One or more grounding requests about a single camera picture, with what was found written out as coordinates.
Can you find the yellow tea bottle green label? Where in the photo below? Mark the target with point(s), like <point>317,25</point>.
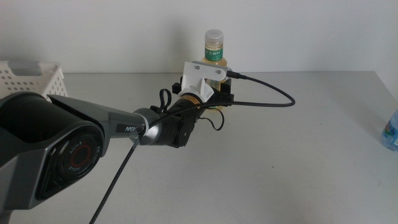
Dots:
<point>214,43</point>

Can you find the clear water bottle blue cap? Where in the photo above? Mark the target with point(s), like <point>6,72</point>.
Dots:
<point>392,133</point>

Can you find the white perforated plastic basket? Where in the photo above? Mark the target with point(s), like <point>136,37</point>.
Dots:
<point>53,81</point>

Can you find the silver wrist camera white mount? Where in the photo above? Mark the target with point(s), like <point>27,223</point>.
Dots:
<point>199,77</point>

